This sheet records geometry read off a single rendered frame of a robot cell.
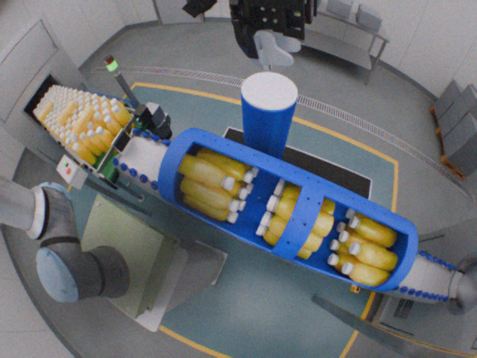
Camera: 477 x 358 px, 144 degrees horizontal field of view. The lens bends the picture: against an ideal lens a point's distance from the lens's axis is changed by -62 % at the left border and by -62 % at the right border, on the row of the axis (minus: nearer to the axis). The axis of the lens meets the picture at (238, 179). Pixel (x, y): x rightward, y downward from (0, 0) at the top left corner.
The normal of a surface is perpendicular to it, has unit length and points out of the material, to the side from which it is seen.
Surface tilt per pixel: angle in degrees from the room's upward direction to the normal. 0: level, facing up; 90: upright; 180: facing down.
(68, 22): 90
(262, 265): 0
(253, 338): 0
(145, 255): 5
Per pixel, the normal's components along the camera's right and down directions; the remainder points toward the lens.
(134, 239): -0.08, -0.29
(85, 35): 0.92, 0.34
